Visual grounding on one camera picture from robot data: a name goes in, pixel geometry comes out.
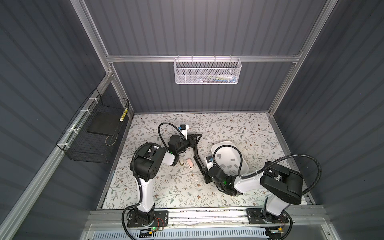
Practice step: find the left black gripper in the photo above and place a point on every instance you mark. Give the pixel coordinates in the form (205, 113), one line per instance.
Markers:
(191, 142)

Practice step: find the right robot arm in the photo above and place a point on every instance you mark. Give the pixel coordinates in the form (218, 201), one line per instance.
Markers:
(284, 184)

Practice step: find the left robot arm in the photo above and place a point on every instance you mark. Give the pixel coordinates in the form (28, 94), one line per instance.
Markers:
(146, 164)

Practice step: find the white plastic tray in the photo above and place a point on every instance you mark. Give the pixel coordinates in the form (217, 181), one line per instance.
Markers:
(229, 159)

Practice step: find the white vent strip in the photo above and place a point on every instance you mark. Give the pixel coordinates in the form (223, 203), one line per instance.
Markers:
(199, 234)

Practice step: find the yellow marker pen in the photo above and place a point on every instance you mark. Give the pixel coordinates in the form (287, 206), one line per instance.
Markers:
(123, 114)

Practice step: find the black foam pad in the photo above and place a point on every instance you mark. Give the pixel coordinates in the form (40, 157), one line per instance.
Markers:
(105, 124)

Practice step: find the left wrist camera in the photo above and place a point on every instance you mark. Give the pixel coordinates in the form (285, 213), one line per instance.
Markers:
(183, 130)

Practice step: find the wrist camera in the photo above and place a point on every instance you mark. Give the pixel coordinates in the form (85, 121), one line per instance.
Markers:
(183, 130)
(210, 162)

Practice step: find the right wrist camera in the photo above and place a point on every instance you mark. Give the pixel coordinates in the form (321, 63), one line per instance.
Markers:
(210, 162)

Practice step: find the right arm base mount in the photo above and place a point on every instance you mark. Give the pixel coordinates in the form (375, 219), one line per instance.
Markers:
(261, 216)

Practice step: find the white wire wall basket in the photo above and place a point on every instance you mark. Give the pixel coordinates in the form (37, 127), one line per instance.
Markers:
(207, 71)

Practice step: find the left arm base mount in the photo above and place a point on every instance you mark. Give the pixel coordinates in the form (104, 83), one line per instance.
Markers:
(154, 218)

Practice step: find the black wire side basket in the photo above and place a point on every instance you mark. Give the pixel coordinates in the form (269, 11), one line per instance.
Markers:
(79, 145)

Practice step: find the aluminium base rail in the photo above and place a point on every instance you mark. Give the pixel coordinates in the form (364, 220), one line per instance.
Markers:
(208, 217)

